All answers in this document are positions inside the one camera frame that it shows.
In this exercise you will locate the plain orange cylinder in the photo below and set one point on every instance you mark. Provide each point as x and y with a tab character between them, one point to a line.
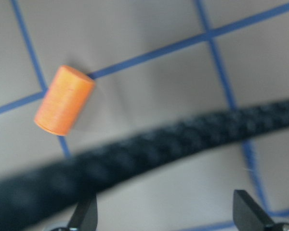
64	100

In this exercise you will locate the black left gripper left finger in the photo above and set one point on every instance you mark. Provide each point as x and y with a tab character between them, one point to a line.
85	216

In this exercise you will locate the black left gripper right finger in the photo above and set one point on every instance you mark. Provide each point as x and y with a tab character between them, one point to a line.
248	215

